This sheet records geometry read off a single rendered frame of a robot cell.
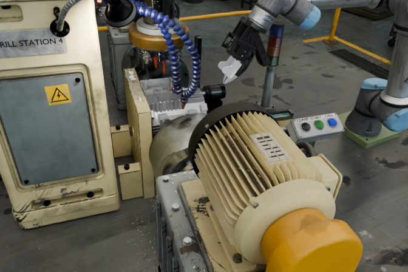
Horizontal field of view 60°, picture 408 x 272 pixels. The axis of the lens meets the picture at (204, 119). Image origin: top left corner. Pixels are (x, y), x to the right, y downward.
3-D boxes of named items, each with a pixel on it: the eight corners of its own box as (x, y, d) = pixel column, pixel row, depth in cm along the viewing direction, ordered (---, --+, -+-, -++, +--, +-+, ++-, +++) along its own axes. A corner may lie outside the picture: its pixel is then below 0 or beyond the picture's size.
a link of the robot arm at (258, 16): (268, 13, 110) (281, 22, 104) (260, 26, 112) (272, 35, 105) (251, 2, 106) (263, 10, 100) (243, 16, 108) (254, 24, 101)
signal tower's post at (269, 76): (260, 111, 169) (274, 26, 146) (253, 103, 175) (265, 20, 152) (275, 109, 171) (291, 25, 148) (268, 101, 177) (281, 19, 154)
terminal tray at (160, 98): (146, 115, 112) (145, 95, 108) (141, 98, 121) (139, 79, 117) (182, 110, 116) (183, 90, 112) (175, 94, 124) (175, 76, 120)
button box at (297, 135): (293, 145, 113) (300, 138, 109) (285, 125, 116) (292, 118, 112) (337, 137, 118) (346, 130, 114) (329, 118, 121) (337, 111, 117)
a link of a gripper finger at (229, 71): (212, 78, 112) (227, 53, 109) (226, 85, 115) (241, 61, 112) (215, 82, 109) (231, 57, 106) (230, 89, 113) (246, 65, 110)
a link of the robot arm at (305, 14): (311, 3, 114) (286, -15, 110) (327, 13, 105) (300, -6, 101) (296, 23, 117) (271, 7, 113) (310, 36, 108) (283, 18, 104)
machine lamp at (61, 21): (50, 56, 69) (36, -9, 63) (51, 36, 78) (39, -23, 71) (141, 49, 75) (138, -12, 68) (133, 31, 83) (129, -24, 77)
